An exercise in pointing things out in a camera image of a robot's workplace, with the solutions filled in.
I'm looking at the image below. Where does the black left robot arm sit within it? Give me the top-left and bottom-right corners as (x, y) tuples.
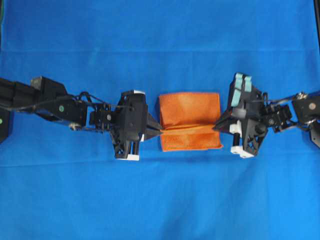
(0, 76), (163, 161)

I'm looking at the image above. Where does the blue table cloth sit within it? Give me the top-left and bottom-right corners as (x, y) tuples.
(0, 0), (320, 240)

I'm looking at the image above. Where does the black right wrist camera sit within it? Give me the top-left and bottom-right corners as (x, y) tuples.
(227, 72), (254, 110)

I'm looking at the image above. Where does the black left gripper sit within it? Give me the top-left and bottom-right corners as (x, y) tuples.
(110, 90), (163, 161)

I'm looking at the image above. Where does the orange towel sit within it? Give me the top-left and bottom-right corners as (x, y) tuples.
(158, 92), (223, 152)

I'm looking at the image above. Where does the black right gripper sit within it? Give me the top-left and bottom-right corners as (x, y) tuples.
(212, 86), (268, 159)

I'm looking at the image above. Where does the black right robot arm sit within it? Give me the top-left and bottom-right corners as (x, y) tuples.
(213, 86), (320, 158)

